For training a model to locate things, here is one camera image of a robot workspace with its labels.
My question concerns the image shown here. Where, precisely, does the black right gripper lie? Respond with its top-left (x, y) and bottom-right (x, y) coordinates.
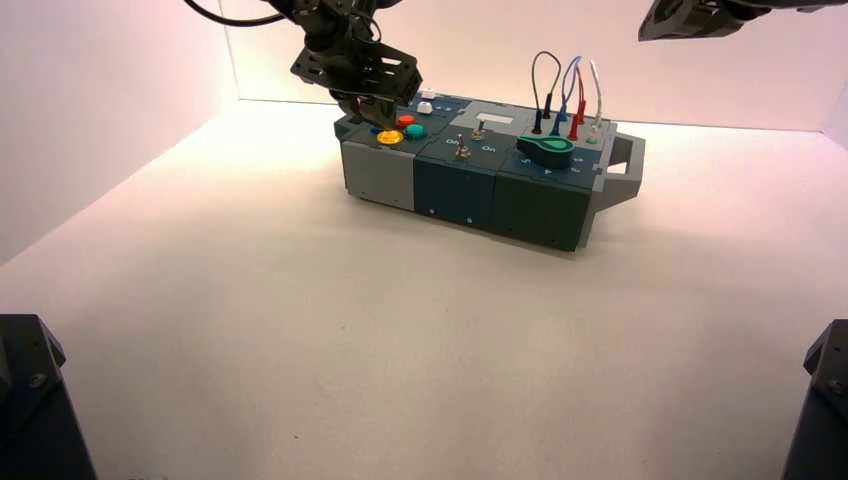
top-left (639, 0), bottom-right (754, 42)

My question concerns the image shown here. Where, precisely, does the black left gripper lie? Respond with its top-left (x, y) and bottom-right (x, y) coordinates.
top-left (290, 38), bottom-right (424, 131)

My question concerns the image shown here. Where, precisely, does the grey and teal control box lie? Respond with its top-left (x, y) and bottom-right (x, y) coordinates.
top-left (333, 90), bottom-right (647, 253)

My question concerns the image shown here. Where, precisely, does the green rotary knob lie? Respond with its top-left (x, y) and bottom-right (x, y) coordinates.
top-left (515, 134), bottom-right (576, 170)

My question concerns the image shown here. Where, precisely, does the white patch cable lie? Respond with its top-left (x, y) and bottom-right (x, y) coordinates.
top-left (585, 59), bottom-right (605, 145)

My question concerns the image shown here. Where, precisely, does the red patch cable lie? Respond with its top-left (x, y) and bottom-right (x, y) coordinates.
top-left (567, 62), bottom-right (589, 142)

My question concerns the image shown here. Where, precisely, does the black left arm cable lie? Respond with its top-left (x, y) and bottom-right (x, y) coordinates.
top-left (183, 0), bottom-right (287, 28)

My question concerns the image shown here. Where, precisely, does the blue patch cable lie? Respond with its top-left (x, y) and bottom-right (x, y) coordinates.
top-left (549, 55), bottom-right (584, 138)

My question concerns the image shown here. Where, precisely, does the black patch cable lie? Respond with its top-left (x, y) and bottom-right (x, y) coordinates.
top-left (530, 50), bottom-right (564, 136)

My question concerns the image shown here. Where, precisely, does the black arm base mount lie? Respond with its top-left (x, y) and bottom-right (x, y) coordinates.
top-left (781, 319), bottom-right (848, 480)
top-left (0, 313), bottom-right (98, 480)

